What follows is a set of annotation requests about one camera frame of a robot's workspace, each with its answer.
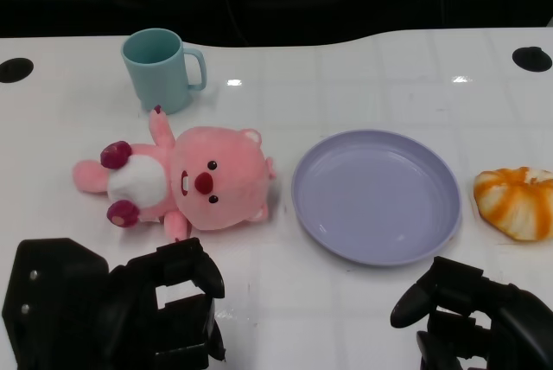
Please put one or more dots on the orange striped bread toy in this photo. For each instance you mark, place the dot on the orange striped bread toy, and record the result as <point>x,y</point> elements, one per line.
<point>516,203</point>

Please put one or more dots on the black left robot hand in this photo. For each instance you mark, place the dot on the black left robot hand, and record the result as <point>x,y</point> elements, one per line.
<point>86,301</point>

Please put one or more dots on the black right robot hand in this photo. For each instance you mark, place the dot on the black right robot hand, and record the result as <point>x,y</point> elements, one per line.
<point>475,318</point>

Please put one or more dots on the lavender plastic plate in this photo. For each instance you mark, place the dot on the lavender plastic plate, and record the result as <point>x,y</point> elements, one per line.
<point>376,197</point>

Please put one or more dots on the teal plastic mug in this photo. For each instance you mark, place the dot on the teal plastic mug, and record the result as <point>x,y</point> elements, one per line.
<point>157,69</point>

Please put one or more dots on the black table grommet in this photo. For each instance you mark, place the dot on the black table grommet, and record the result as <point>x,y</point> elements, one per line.
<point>15,69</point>
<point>530,58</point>

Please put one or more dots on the pink plush beaver doll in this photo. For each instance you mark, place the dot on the pink plush beaver doll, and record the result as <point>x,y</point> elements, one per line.
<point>207,180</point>

